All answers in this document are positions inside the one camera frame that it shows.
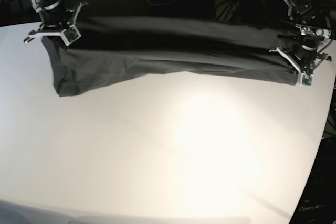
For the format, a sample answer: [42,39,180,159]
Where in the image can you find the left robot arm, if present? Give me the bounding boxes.
[273,0,335,86]

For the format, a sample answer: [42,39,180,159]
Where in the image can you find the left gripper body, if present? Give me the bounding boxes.
[269,47,331,86]

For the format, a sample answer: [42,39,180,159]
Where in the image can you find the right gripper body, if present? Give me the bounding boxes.
[24,2,88,46]

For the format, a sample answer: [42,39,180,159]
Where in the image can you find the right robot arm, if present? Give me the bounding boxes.
[24,0,88,47]

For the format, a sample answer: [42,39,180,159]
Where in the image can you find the black OpenArm base box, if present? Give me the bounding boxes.
[289,137,335,224]

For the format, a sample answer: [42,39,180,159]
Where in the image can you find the grey T-shirt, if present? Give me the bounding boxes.
[41,17,298,97]

